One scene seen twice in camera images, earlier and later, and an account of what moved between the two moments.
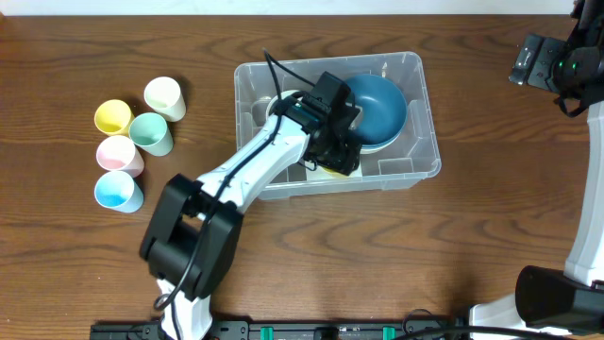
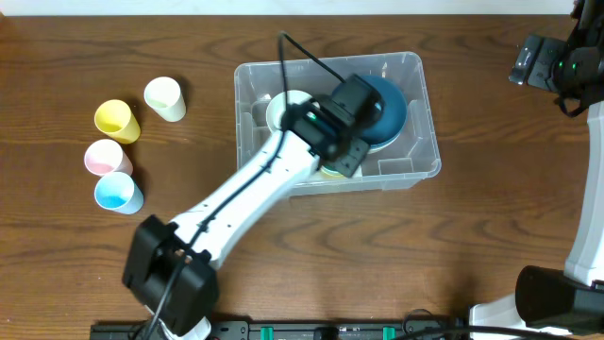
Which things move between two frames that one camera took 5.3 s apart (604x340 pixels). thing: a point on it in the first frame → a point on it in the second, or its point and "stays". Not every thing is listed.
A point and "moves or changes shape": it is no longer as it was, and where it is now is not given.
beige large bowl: x=378 y=148 stays
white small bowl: x=272 y=119 stays
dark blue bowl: x=383 y=108 stays
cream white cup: x=164 y=95 stays
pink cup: x=119 y=154 moves or changes shape
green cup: x=149 y=131 moves or changes shape
